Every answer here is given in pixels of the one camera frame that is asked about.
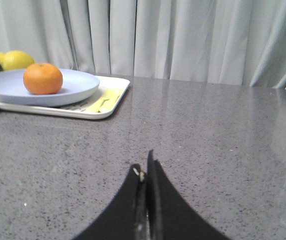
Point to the light blue plate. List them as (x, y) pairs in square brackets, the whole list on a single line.
[(77, 86)]

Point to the yellow plastic spoon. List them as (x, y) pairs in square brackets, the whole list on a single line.
[(109, 104)]

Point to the orange fruit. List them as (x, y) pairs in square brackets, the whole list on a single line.
[(43, 79)]

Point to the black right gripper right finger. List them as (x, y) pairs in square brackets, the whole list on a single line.
[(170, 216)]

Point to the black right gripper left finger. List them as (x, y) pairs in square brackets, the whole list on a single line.
[(125, 217)]

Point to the grey curtain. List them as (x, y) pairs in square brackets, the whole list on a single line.
[(226, 42)]

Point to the cream white tray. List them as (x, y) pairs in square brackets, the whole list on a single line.
[(84, 109)]

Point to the yellow plastic fork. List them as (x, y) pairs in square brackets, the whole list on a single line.
[(94, 108)]

